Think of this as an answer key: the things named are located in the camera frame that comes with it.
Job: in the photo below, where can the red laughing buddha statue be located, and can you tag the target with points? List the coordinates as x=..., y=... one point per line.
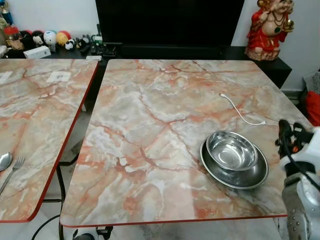
x=269, y=30

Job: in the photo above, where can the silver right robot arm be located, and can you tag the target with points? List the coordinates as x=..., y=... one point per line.
x=300, y=205

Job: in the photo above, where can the marble pattern side table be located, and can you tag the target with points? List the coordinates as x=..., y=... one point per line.
x=35, y=120

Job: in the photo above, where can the red brown figurine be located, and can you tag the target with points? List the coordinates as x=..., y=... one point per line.
x=11, y=36

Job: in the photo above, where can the small steel bowl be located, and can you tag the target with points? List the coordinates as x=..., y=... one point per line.
x=232, y=150

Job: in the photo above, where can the red cushion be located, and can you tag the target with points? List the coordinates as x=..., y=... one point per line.
x=314, y=107

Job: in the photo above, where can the black television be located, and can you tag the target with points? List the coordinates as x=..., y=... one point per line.
x=170, y=22

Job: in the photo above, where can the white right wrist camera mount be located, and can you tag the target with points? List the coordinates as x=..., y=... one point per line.
x=309, y=150

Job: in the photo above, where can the large marble pattern table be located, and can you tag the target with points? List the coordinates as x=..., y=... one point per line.
x=165, y=135

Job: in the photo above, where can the white round plush toy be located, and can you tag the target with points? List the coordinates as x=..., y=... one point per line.
x=49, y=37

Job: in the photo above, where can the steel spoon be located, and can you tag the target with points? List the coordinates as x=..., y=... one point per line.
x=4, y=161

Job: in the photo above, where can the black green gadget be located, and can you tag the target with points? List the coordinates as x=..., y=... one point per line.
x=102, y=46

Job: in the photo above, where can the white cardboard box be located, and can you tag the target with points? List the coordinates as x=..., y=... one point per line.
x=37, y=52

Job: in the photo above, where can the white paper sheet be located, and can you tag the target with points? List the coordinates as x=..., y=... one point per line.
x=59, y=76

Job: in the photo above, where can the small panda plush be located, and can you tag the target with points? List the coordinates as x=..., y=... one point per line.
x=70, y=44

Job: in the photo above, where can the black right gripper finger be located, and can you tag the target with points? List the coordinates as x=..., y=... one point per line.
x=283, y=129

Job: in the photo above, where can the steel fork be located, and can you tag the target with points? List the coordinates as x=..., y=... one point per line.
x=14, y=168

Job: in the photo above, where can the yellow red round plush toy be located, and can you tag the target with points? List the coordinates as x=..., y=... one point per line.
x=63, y=37

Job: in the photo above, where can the large steel bowl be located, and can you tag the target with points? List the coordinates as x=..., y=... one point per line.
x=240, y=177

